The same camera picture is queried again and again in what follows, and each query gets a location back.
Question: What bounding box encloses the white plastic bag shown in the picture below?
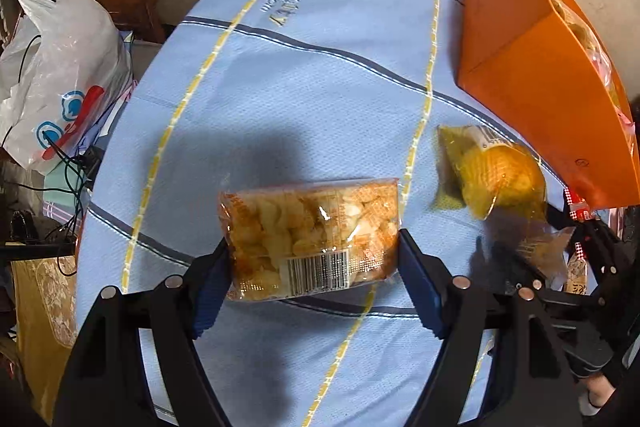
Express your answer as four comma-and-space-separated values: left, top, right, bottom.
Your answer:
0, 0, 135, 172

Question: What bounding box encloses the tan lace print cloth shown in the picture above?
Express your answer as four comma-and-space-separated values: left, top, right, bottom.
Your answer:
10, 254, 80, 410

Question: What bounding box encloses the teal folded cloth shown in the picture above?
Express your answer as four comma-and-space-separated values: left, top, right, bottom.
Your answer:
42, 172, 93, 228

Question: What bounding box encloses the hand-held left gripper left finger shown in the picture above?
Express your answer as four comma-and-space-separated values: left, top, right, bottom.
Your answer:
52, 241, 232, 427

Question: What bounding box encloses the blue striped tablecloth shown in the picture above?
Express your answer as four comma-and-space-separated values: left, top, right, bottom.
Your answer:
75, 0, 596, 427

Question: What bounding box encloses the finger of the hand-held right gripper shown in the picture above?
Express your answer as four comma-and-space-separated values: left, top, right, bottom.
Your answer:
580, 217, 633, 278
482, 234, 548, 293

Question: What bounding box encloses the orange cardboard box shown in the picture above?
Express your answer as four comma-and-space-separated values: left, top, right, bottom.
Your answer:
454, 0, 640, 210

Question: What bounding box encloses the red checkered snack packet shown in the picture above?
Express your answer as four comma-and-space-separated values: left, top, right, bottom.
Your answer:
515, 187, 597, 299

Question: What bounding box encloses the person's right hand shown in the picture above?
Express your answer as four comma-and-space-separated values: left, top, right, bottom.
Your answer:
577, 372, 623, 418

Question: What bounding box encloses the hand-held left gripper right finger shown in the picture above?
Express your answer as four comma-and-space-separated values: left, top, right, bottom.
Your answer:
399, 231, 583, 427

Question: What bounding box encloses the orange edged cracker packet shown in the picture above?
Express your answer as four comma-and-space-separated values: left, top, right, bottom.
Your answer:
216, 177, 402, 304

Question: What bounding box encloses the yellow cake packet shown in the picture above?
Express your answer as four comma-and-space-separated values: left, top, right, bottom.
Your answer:
434, 123, 549, 222

